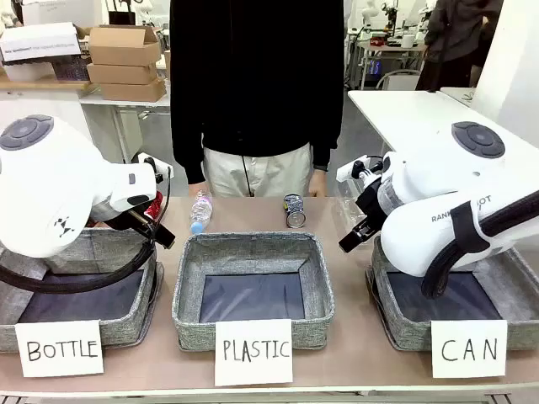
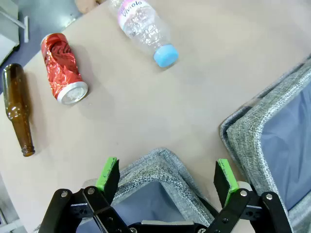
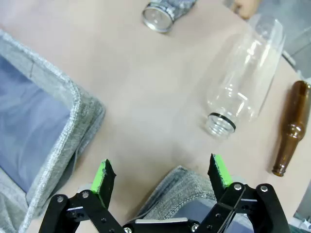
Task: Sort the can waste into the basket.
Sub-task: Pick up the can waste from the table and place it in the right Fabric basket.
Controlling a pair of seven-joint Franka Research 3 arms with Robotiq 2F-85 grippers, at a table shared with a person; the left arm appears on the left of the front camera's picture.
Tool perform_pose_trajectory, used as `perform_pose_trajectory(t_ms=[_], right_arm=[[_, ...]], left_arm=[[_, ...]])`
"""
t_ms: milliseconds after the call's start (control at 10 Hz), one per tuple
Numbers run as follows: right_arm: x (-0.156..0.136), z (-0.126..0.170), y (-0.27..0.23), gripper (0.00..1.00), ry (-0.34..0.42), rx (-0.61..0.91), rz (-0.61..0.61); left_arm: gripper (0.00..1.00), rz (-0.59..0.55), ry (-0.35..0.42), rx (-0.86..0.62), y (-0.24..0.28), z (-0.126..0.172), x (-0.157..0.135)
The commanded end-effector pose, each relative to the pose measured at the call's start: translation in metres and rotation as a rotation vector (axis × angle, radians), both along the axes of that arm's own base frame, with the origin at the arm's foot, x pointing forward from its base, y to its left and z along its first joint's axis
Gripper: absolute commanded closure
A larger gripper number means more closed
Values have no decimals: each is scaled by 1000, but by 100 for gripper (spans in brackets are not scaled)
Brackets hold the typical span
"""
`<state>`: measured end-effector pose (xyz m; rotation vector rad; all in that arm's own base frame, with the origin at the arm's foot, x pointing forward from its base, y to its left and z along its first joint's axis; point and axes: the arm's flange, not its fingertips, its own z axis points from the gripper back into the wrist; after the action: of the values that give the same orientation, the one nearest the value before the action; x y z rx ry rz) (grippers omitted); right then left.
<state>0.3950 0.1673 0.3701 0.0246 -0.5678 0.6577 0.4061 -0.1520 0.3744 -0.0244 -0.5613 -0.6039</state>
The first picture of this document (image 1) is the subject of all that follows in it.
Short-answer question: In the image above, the open cardboard box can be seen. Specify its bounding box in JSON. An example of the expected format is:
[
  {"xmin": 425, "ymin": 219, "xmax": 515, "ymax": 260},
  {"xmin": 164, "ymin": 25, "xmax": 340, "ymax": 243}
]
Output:
[{"xmin": 87, "ymin": 25, "xmax": 163, "ymax": 67}]

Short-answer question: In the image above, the white paper label CAN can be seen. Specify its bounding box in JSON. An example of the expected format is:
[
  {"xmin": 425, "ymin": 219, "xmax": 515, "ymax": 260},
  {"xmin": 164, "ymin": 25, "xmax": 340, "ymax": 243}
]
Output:
[{"xmin": 430, "ymin": 319, "xmax": 509, "ymax": 380}]

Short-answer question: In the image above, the white paper label PLASTIC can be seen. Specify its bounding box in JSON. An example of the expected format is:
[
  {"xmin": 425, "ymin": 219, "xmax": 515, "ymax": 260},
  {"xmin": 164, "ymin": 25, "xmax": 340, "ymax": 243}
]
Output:
[{"xmin": 214, "ymin": 318, "xmax": 294, "ymax": 387}]

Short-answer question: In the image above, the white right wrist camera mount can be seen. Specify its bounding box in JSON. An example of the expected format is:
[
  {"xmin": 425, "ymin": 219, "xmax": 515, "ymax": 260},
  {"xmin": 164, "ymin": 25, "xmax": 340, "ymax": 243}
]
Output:
[{"xmin": 335, "ymin": 154, "xmax": 387, "ymax": 183}]

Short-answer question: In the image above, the closed flat cardboard box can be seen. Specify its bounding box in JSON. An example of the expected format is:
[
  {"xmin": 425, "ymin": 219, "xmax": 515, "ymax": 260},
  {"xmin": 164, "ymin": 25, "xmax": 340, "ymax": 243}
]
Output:
[
  {"xmin": 99, "ymin": 78, "xmax": 168, "ymax": 103},
  {"xmin": 87, "ymin": 62, "xmax": 159, "ymax": 85}
]

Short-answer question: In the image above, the black right arm cable strap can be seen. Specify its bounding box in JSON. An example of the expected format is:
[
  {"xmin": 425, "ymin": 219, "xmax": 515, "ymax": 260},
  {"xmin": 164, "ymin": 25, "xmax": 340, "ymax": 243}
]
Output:
[{"xmin": 420, "ymin": 200, "xmax": 539, "ymax": 300}]

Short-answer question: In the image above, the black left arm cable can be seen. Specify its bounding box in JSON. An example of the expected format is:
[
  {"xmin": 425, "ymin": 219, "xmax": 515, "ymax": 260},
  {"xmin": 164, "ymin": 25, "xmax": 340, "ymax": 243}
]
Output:
[{"xmin": 0, "ymin": 167, "xmax": 174, "ymax": 295}]

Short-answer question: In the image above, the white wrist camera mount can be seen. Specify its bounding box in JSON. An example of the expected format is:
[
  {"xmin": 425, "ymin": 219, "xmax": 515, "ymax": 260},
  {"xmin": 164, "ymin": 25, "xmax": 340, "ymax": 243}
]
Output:
[
  {"xmin": 335, "ymin": 154, "xmax": 387, "ymax": 183},
  {"xmin": 132, "ymin": 151, "xmax": 174, "ymax": 184}
]

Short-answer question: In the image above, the grey fabric basket plastic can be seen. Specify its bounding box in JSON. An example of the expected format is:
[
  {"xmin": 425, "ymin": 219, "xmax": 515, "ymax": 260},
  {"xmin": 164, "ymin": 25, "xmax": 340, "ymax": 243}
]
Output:
[{"xmin": 171, "ymin": 231, "xmax": 337, "ymax": 353}]

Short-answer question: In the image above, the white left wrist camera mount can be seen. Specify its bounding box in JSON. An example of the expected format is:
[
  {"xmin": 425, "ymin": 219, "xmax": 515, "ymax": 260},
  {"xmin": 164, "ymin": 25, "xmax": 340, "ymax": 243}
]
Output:
[{"xmin": 132, "ymin": 151, "xmax": 174, "ymax": 184}]

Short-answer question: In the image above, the clear plastic water bottle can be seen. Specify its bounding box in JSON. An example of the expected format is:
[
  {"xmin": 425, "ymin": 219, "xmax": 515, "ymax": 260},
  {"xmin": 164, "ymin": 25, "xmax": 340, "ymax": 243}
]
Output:
[{"xmin": 189, "ymin": 189, "xmax": 214, "ymax": 236}]

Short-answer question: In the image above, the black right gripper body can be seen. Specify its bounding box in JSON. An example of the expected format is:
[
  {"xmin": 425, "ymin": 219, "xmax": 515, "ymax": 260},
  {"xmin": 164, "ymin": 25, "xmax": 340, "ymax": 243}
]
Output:
[{"xmin": 355, "ymin": 177, "xmax": 389, "ymax": 231}]

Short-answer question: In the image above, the white chair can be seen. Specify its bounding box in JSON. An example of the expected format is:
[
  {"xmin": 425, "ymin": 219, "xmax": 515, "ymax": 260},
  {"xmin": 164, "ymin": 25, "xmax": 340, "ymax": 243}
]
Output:
[{"xmin": 376, "ymin": 69, "xmax": 422, "ymax": 92}]

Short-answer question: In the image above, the clear plastic wrapper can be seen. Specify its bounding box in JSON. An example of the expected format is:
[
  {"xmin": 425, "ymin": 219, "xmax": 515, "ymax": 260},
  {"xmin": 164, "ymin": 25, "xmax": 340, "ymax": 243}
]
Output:
[{"xmin": 332, "ymin": 187, "xmax": 371, "ymax": 235}]

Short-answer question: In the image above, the bystander in dark jacket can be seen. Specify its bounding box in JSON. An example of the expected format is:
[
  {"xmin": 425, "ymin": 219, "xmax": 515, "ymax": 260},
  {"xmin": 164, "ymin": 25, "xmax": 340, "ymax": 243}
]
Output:
[{"xmin": 414, "ymin": 0, "xmax": 504, "ymax": 92}]

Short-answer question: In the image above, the person's right forearm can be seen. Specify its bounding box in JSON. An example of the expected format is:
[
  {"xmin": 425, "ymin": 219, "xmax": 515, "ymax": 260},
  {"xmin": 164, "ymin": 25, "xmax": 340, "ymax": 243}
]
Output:
[{"xmin": 170, "ymin": 125, "xmax": 207, "ymax": 186}]

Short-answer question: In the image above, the dark mesh crate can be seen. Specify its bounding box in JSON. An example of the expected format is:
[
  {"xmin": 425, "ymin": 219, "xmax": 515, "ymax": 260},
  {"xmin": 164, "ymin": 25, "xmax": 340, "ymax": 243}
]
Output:
[{"xmin": 53, "ymin": 55, "xmax": 92, "ymax": 82}]

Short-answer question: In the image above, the white background desk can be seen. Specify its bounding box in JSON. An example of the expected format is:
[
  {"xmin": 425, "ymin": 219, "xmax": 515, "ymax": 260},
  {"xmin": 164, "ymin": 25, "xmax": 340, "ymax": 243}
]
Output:
[{"xmin": 79, "ymin": 93, "xmax": 172, "ymax": 164}]

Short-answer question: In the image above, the black white patterned can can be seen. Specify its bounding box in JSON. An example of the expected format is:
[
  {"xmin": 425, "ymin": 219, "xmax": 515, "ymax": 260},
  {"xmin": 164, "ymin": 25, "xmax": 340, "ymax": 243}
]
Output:
[{"xmin": 283, "ymin": 193, "xmax": 307, "ymax": 230}]

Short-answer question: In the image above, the person in black sweater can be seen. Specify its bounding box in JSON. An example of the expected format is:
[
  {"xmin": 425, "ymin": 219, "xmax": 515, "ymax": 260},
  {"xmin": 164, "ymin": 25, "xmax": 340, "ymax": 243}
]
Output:
[{"xmin": 169, "ymin": 0, "xmax": 346, "ymax": 198}]

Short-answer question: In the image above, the grey fabric basket can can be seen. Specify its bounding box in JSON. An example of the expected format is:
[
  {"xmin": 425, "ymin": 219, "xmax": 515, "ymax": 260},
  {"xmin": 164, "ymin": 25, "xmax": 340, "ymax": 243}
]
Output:
[{"xmin": 365, "ymin": 235, "xmax": 539, "ymax": 353}]

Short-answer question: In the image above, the red metal can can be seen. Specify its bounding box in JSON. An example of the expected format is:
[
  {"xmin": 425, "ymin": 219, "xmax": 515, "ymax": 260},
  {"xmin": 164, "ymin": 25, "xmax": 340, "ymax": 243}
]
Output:
[{"xmin": 144, "ymin": 189, "xmax": 164, "ymax": 221}]

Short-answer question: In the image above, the background workbench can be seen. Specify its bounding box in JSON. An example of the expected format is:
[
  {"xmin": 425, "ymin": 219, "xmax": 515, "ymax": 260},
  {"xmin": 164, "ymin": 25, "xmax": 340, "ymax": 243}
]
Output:
[{"xmin": 347, "ymin": 40, "xmax": 426, "ymax": 90}]

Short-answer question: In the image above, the grey fabric basket bottle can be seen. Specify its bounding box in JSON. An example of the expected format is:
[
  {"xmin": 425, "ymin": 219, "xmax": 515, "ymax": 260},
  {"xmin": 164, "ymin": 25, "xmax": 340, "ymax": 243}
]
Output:
[{"xmin": 0, "ymin": 226, "xmax": 165, "ymax": 354}]

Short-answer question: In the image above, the person's left hand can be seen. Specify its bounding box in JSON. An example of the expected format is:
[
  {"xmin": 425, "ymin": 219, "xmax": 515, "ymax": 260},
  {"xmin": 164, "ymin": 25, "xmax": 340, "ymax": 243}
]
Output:
[{"xmin": 308, "ymin": 167, "xmax": 328, "ymax": 198}]

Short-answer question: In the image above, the white printed box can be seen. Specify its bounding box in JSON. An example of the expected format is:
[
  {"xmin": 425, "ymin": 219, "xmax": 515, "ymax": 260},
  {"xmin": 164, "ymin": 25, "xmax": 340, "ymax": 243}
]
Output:
[{"xmin": 0, "ymin": 21, "xmax": 83, "ymax": 64}]

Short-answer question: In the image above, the wooden board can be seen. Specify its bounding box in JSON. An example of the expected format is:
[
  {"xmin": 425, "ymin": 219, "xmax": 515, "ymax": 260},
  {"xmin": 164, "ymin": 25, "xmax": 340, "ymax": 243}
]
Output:
[{"xmin": 0, "ymin": 78, "xmax": 100, "ymax": 92}]

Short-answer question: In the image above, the black hanging cord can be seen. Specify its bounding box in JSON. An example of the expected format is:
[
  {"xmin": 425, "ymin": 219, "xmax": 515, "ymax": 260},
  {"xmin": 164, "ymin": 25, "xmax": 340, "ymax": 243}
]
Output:
[{"xmin": 240, "ymin": 154, "xmax": 255, "ymax": 198}]

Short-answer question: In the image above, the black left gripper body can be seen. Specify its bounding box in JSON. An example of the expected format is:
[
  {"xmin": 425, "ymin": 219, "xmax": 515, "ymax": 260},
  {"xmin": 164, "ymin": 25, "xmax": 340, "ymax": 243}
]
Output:
[{"xmin": 108, "ymin": 209, "xmax": 163, "ymax": 243}]

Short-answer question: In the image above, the white paper label BOTTLE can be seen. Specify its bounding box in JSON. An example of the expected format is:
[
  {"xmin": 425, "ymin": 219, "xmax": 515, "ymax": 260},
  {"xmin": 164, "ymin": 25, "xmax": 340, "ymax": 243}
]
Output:
[{"xmin": 14, "ymin": 319, "xmax": 104, "ymax": 379}]

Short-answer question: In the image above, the person's left forearm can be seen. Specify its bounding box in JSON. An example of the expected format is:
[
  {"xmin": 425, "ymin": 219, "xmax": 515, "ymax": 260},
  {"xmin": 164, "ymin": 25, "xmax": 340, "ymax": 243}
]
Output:
[{"xmin": 311, "ymin": 104, "xmax": 344, "ymax": 172}]

